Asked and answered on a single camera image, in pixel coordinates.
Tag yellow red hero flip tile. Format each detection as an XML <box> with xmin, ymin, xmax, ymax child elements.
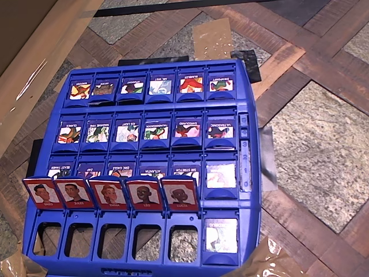
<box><xmin>65</xmin><ymin>74</ymin><xmax>95</xmax><ymax>108</ymax></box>

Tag black tape strip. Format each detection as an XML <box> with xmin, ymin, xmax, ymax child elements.
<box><xmin>258</xmin><ymin>125</ymin><xmax>280</xmax><ymax>193</ymax></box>
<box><xmin>230</xmin><ymin>49</ymin><xmax>262</xmax><ymax>84</ymax></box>

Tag Bumbler blue flip tile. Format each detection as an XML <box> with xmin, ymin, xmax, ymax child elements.
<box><xmin>175</xmin><ymin>68</ymin><xmax>206</xmax><ymax>102</ymax></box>

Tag brown cardboard box wall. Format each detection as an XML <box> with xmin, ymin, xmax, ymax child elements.
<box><xmin>0</xmin><ymin>0</ymin><xmax>67</xmax><ymax>76</ymax></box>

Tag purple Ultrasonic game card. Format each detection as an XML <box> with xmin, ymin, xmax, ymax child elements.
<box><xmin>204</xmin><ymin>111</ymin><xmax>238</xmax><ymax>150</ymax></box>

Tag purple Beast Tamer game card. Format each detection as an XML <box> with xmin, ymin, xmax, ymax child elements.
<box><xmin>46</xmin><ymin>157</ymin><xmax>76</xmax><ymax>179</ymax></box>

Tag brown-red character game card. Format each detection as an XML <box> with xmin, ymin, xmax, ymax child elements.
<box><xmin>52</xmin><ymin>115</ymin><xmax>86</xmax><ymax>153</ymax></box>

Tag purple Zap game card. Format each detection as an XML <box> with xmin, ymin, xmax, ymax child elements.
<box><xmin>76</xmin><ymin>157</ymin><xmax>107</xmax><ymax>178</ymax></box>

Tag blue plastic guessing game board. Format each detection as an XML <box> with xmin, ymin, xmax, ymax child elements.
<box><xmin>21</xmin><ymin>59</ymin><xmax>263</xmax><ymax>277</ymax></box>

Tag brown packing tape piece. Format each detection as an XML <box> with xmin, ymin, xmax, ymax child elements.
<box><xmin>53</xmin><ymin>66</ymin><xmax>81</xmax><ymax>93</ymax></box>
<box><xmin>192</xmin><ymin>17</ymin><xmax>235</xmax><ymax>62</ymax></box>

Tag red tile Enzo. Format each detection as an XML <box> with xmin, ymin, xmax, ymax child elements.
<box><xmin>22</xmin><ymin>176</ymin><xmax>64</xmax><ymax>210</ymax></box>

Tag red tile Jules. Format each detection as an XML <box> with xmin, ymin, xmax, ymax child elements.
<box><xmin>53</xmin><ymin>176</ymin><xmax>96</xmax><ymax>209</ymax></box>

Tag green-white character game card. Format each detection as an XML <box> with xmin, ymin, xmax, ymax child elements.
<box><xmin>80</xmin><ymin>114</ymin><xmax>114</xmax><ymax>152</ymax></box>

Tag red tile Lucia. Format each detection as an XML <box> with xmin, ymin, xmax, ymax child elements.
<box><xmin>160</xmin><ymin>175</ymin><xmax>200</xmax><ymax>212</ymax></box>

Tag brown dark hero flip tile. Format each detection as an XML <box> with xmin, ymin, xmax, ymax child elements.
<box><xmin>89</xmin><ymin>72</ymin><xmax>119</xmax><ymax>105</ymax></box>

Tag white character game card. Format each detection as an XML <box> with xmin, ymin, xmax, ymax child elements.
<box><xmin>110</xmin><ymin>114</ymin><xmax>142</xmax><ymax>152</ymax></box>

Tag green red hero flip tile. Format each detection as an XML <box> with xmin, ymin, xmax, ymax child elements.
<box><xmin>116</xmin><ymin>71</ymin><xmax>146</xmax><ymax>104</ymax></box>

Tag red tile Leo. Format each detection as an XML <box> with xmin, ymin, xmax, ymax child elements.
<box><xmin>124</xmin><ymin>175</ymin><xmax>164</xmax><ymax>211</ymax></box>

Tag purple illustrated game card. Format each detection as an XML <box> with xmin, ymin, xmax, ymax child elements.
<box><xmin>106</xmin><ymin>156</ymin><xmax>138</xmax><ymax>178</ymax></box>

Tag red tile Emma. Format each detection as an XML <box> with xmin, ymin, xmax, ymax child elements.
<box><xmin>86</xmin><ymin>176</ymin><xmax>129</xmax><ymax>211</ymax></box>

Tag long black tape line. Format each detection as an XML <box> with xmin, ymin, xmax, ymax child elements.
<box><xmin>93</xmin><ymin>0</ymin><xmax>277</xmax><ymax>18</ymax></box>

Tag Mr Mist blue flip tile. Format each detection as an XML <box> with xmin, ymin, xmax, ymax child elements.
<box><xmin>145</xmin><ymin>69</ymin><xmax>176</xmax><ymax>104</ymax></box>

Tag purple Safeguard game card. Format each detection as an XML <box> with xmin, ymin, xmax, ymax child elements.
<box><xmin>171</xmin><ymin>111</ymin><xmax>204</xmax><ymax>148</ymax></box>

